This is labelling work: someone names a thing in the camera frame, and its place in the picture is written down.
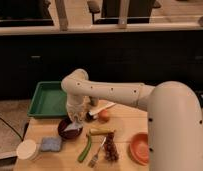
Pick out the purple bowl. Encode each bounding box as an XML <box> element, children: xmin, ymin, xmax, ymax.
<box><xmin>57</xmin><ymin>117</ymin><xmax>82</xmax><ymax>140</ymax></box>

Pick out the black cable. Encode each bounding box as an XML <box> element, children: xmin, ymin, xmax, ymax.
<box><xmin>0</xmin><ymin>113</ymin><xmax>24</xmax><ymax>141</ymax></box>

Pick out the dark grape bunch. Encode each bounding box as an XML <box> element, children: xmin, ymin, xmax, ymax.
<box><xmin>104</xmin><ymin>133</ymin><xmax>119</xmax><ymax>162</ymax></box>

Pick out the blue sponge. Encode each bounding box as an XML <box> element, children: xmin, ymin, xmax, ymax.
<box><xmin>40</xmin><ymin>137</ymin><xmax>62</xmax><ymax>152</ymax></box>

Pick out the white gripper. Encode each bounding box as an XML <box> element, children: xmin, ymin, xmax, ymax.
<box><xmin>66</xmin><ymin>103</ymin><xmax>88</xmax><ymax>122</ymax></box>

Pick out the orange bowl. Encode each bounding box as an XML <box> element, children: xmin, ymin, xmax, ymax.
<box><xmin>129</xmin><ymin>132</ymin><xmax>149</xmax><ymax>166</ymax></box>

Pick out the white round lid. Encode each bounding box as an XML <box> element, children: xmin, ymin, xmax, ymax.
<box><xmin>16</xmin><ymin>139</ymin><xmax>39</xmax><ymax>160</ymax></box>

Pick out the silver fork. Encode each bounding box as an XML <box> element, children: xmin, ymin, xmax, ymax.
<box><xmin>88</xmin><ymin>137</ymin><xmax>106</xmax><ymax>168</ymax></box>

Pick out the light blue towel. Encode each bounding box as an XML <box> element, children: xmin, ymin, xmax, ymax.
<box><xmin>64</xmin><ymin>121</ymin><xmax>83</xmax><ymax>131</ymax></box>

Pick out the green plastic tray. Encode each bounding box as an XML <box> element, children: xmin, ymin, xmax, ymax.
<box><xmin>28</xmin><ymin>81</ymin><xmax>67</xmax><ymax>119</ymax></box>

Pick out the orange fruit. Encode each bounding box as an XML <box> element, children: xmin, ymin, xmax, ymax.
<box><xmin>98</xmin><ymin>110</ymin><xmax>110</xmax><ymax>122</ymax></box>

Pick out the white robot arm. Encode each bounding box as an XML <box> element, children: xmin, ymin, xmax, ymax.
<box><xmin>61</xmin><ymin>69</ymin><xmax>203</xmax><ymax>171</ymax></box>

